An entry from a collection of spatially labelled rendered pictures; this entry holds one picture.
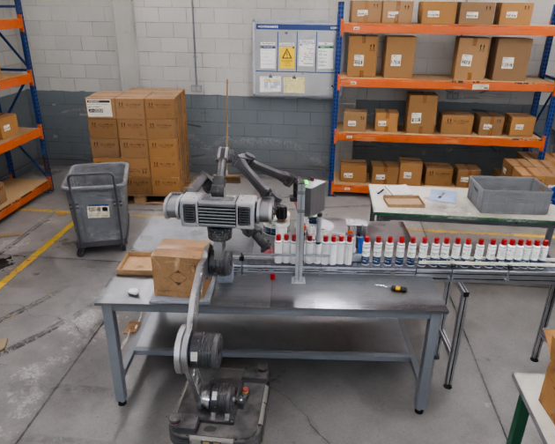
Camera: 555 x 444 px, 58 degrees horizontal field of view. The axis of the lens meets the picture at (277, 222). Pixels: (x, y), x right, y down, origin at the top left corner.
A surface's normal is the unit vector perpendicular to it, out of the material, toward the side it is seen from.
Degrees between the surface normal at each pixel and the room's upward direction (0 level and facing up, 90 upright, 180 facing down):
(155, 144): 90
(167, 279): 90
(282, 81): 90
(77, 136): 90
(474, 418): 0
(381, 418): 0
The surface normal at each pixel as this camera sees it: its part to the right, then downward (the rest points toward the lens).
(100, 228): 0.22, 0.45
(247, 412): 0.01, -0.91
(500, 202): -0.04, 0.40
